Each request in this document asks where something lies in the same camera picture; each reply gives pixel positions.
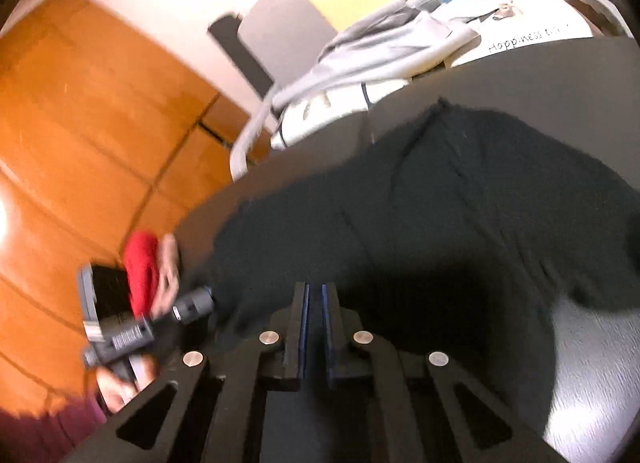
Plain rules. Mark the red folded sweater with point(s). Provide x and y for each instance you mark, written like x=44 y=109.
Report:
x=142 y=268

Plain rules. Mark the pink folded sweater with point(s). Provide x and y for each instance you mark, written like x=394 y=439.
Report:
x=167 y=263

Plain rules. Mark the black sweater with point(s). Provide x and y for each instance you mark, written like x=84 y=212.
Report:
x=450 y=193

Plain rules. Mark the person's left hand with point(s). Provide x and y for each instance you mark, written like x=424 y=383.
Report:
x=115 y=390

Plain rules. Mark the wooden panelled wardrobe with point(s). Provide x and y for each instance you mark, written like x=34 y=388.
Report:
x=100 y=118

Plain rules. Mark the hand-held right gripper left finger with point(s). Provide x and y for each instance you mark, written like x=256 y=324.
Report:
x=303 y=330

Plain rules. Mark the grey-blue hoodie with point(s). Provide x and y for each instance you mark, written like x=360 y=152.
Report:
x=380 y=43

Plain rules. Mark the person's left forearm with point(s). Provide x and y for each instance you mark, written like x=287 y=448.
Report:
x=50 y=433

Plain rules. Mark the white printed t-shirt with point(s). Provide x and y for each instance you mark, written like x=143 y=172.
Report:
x=525 y=28

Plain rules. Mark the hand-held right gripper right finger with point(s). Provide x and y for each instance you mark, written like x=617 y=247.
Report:
x=326 y=330

